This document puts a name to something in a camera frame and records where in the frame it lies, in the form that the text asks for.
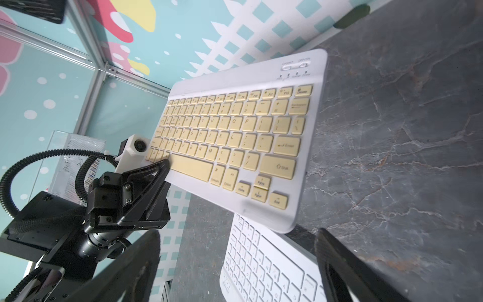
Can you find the yellow key keyboard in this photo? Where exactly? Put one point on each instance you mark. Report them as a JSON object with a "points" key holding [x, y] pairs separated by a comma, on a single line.
{"points": [[241, 138]]}

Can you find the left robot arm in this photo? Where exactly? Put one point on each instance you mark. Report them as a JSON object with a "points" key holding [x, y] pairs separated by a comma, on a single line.
{"points": [[47, 230]]}

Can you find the black mesh wall basket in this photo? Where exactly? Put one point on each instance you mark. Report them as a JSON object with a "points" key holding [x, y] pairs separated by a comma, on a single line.
{"points": [[49, 10]]}

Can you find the white key keyboard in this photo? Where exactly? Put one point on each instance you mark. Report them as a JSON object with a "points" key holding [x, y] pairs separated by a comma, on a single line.
{"points": [[261, 265]]}

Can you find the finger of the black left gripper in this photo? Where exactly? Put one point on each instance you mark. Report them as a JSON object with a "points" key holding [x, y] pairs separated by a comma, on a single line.
{"points": [[144, 196]]}

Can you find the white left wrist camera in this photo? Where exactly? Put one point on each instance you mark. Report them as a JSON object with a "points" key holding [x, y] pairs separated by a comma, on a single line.
{"points": [[132, 153]]}

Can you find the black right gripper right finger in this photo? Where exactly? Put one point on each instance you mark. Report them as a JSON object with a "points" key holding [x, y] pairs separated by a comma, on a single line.
{"points": [[345, 277]]}

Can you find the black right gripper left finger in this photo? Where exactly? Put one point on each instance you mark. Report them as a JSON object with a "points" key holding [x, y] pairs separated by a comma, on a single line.
{"points": [[130, 277]]}

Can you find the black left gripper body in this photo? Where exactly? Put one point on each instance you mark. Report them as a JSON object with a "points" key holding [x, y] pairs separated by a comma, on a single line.
{"points": [[103, 238]]}

